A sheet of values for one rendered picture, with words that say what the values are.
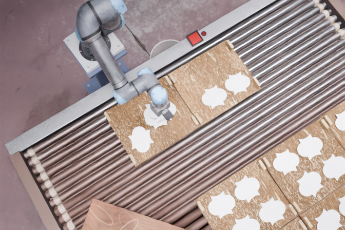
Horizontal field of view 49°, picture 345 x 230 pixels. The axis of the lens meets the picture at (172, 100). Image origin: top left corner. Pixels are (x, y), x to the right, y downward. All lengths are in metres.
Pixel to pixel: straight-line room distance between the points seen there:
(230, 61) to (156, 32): 1.21
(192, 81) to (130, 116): 0.40
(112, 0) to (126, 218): 1.03
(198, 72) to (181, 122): 0.31
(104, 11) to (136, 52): 1.56
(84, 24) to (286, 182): 1.29
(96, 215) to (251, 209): 0.79
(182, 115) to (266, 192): 0.60
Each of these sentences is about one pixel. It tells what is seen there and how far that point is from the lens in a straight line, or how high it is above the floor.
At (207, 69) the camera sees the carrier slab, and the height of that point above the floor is 0.94.
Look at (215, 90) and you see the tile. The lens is 2.14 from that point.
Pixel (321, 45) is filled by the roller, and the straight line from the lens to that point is 2.41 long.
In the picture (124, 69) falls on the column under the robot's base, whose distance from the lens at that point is 3.17.
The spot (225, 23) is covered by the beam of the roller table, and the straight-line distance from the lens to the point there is 2.33.
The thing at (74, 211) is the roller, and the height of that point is 0.92.
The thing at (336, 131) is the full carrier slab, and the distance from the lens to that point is 2.27.
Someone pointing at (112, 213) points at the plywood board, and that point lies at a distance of 1.96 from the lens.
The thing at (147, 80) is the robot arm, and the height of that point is 1.27.
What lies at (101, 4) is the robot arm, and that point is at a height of 1.52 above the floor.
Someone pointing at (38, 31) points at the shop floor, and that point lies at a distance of 3.47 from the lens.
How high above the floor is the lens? 2.98
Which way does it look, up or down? 75 degrees down
